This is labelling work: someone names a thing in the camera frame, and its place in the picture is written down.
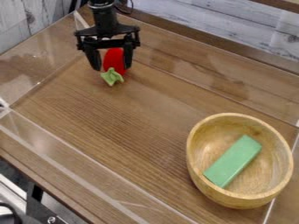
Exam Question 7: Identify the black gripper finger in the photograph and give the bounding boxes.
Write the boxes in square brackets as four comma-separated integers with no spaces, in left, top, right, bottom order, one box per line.
[84,45,101,71]
[122,42,133,69]

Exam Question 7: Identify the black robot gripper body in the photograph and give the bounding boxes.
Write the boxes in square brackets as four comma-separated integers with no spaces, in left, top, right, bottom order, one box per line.
[74,24,140,51]

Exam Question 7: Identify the red plush strawberry green leaves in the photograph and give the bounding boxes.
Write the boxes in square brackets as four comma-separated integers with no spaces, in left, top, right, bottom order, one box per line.
[100,48,126,87]

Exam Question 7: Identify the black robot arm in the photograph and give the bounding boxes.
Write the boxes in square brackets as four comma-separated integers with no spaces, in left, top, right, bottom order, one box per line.
[73,0,140,71]

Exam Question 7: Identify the clear acrylic tray barrier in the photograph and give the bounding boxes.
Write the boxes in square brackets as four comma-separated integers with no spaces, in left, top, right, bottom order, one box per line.
[0,10,299,224]

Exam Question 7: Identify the light wooden bowl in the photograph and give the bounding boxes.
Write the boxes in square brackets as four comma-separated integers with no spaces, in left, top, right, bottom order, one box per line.
[185,113,295,209]

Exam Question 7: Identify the green rectangular block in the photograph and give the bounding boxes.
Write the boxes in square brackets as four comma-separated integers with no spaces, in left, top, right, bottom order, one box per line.
[203,135,261,188]

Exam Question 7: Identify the black table leg bracket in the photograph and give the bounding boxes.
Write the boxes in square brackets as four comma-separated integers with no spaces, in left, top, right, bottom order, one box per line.
[25,183,69,224]

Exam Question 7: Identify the black cable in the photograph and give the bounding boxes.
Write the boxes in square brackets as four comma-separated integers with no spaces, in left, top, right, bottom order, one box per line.
[0,202,22,224]

